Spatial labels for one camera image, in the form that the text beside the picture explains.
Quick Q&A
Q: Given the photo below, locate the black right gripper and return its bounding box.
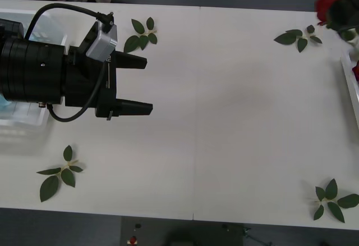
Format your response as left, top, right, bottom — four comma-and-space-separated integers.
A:
327, 0, 359, 33

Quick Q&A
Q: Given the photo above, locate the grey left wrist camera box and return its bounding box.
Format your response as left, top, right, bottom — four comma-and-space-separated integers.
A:
80, 20, 118, 61

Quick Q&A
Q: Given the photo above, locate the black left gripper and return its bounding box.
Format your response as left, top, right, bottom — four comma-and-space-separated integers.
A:
65, 45, 154, 122

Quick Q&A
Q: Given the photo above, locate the loose green leaf twig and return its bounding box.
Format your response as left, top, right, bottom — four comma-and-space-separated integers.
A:
123, 17, 158, 54
273, 24, 323, 53
312, 178, 359, 224
36, 144, 84, 203

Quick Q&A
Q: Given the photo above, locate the dark robot torso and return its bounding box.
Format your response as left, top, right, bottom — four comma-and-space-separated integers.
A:
120, 217, 253, 246

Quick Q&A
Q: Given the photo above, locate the shallow white plastic box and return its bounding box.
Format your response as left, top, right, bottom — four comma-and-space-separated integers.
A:
0, 8, 70, 157
340, 39, 359, 131

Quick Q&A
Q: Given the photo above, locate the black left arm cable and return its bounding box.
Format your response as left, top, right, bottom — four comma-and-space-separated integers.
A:
24, 3, 116, 123

